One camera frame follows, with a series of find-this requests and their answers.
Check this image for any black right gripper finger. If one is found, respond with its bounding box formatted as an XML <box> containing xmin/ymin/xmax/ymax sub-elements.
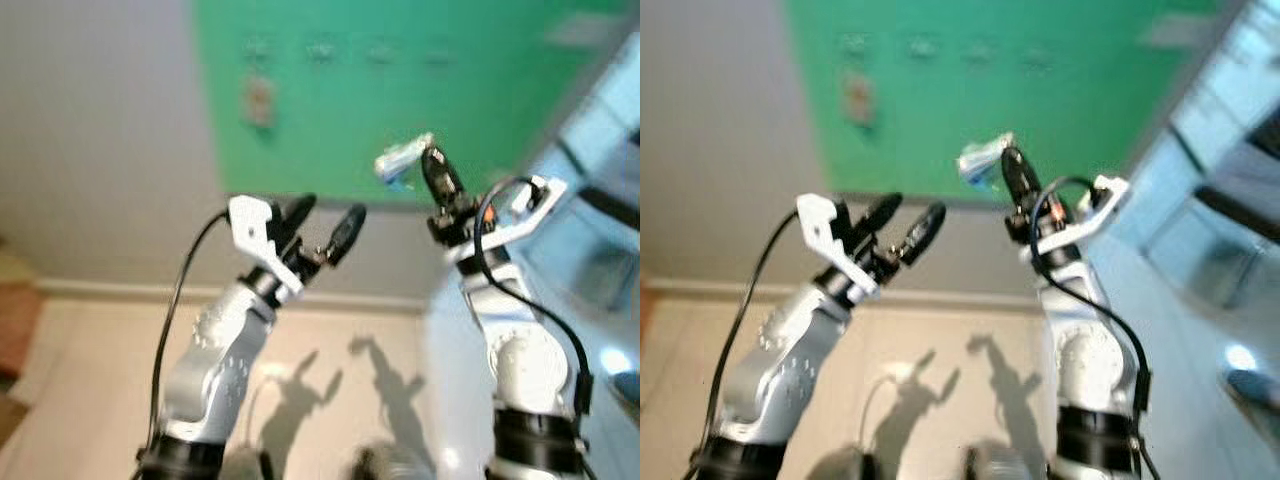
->
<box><xmin>431</xmin><ymin>146</ymin><xmax>467</xmax><ymax>202</ymax></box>
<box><xmin>1009</xmin><ymin>145</ymin><xmax>1044</xmax><ymax>202</ymax></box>
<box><xmin>421</xmin><ymin>146</ymin><xmax>452</xmax><ymax>207</ymax></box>
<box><xmin>999</xmin><ymin>145</ymin><xmax>1030</xmax><ymax>206</ymax></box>

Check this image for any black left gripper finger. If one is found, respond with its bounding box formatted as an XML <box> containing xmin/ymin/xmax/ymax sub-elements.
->
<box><xmin>905</xmin><ymin>202</ymin><xmax>947</xmax><ymax>266</ymax></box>
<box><xmin>855</xmin><ymin>192</ymin><xmax>904</xmax><ymax>236</ymax></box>
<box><xmin>278</xmin><ymin>192</ymin><xmax>318</xmax><ymax>236</ymax></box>
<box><xmin>325</xmin><ymin>203</ymin><xmax>368</xmax><ymax>266</ymax></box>

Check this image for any brownish hanging key tag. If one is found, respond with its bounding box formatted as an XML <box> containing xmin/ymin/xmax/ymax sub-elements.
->
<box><xmin>245</xmin><ymin>75</ymin><xmax>276</xmax><ymax>131</ymax></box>
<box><xmin>843</xmin><ymin>70</ymin><xmax>876</xmax><ymax>129</ymax></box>

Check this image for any white panelled door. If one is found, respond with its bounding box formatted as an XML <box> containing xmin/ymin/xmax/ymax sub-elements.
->
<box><xmin>1085</xmin><ymin>0</ymin><xmax>1280</xmax><ymax>480</ymax></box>
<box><xmin>420</xmin><ymin>30</ymin><xmax>640</xmax><ymax>480</ymax></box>

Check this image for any white skirting board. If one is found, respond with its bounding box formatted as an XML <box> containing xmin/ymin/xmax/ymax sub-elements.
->
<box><xmin>645</xmin><ymin>278</ymin><xmax>1041</xmax><ymax>311</ymax></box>
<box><xmin>35</xmin><ymin>278</ymin><xmax>431</xmax><ymax>311</ymax></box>

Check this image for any grey robot right leg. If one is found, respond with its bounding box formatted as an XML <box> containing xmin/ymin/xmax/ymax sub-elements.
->
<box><xmin>355</xmin><ymin>440</ymin><xmax>431</xmax><ymax>480</ymax></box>
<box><xmin>965</xmin><ymin>440</ymin><xmax>1041</xmax><ymax>480</ymax></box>

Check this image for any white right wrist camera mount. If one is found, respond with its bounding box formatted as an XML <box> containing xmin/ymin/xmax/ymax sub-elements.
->
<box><xmin>445</xmin><ymin>175</ymin><xmax>568</xmax><ymax>266</ymax></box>
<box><xmin>1020</xmin><ymin>175</ymin><xmax>1131</xmax><ymax>259</ymax></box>

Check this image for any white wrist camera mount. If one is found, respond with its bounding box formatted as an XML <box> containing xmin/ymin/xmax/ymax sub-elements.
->
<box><xmin>445</xmin><ymin>175</ymin><xmax>568</xmax><ymax>266</ymax></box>
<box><xmin>227</xmin><ymin>194</ymin><xmax>304</xmax><ymax>301</ymax></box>
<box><xmin>1020</xmin><ymin>175</ymin><xmax>1131</xmax><ymax>259</ymax></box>
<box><xmin>795</xmin><ymin>193</ymin><xmax>881</xmax><ymax>301</ymax></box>

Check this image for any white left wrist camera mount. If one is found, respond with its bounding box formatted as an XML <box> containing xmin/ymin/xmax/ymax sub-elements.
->
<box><xmin>227</xmin><ymin>194</ymin><xmax>304</xmax><ymax>301</ymax></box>
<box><xmin>795</xmin><ymin>193</ymin><xmax>881</xmax><ymax>301</ymax></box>

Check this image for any green wall board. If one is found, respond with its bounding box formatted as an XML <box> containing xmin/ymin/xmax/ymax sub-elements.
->
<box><xmin>783</xmin><ymin>0</ymin><xmax>1246</xmax><ymax>206</ymax></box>
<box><xmin>190</xmin><ymin>0</ymin><xmax>640</xmax><ymax>206</ymax></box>

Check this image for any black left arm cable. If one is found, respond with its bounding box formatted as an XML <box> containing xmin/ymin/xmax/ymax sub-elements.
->
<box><xmin>690</xmin><ymin>208</ymin><xmax>801</xmax><ymax>476</ymax></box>
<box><xmin>145</xmin><ymin>208</ymin><xmax>233</xmax><ymax>451</ymax></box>

